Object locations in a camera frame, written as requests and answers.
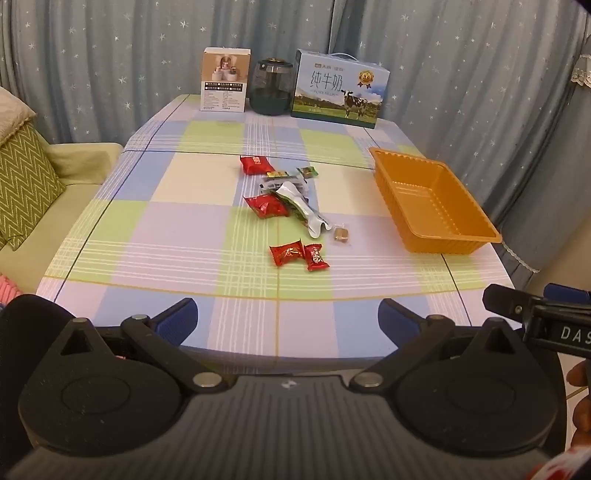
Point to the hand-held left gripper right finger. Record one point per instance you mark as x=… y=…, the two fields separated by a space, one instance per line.
x=392 y=319

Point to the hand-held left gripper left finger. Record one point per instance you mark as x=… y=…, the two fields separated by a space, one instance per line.
x=183 y=319

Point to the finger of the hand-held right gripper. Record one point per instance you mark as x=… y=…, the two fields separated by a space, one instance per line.
x=565 y=292
x=505 y=302

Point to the red candy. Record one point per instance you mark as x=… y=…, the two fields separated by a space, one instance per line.
x=286 y=253
x=315 y=257

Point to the brown cube candy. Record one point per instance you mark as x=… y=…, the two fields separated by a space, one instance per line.
x=340 y=234

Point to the orange plastic tray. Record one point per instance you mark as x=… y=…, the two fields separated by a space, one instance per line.
x=429 y=203

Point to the red snack packet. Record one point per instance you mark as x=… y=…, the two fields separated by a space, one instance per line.
x=255 y=165
x=265 y=206

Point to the silver green snack packet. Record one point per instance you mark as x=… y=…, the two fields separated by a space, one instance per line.
x=302 y=207

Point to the green brown candy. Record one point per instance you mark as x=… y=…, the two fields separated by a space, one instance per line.
x=308 y=172

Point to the yellow green candy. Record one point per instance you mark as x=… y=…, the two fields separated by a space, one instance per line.
x=277 y=174

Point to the person's right hand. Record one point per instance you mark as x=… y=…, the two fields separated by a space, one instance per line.
x=581 y=415

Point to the lace-trimmed blue cloth cover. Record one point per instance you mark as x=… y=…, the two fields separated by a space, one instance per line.
x=554 y=184

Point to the red white clothing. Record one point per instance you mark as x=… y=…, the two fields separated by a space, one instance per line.
x=561 y=466

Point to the pink cloth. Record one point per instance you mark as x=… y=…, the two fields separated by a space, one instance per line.
x=8 y=290

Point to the pale green sofa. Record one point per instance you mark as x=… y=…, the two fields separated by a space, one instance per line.
x=85 y=161

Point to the green zigzag pillow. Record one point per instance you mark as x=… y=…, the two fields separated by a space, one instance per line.
x=23 y=180

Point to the blue milk carton box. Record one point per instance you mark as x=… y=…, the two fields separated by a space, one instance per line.
x=339 y=90

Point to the white product box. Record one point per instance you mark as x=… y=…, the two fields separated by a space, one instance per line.
x=224 y=78

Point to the dark glass jar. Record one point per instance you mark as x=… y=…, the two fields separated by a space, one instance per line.
x=271 y=90

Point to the beige pillow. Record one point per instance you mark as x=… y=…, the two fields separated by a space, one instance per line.
x=11 y=113

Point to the blue star curtain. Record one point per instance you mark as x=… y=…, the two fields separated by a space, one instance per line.
x=138 y=46

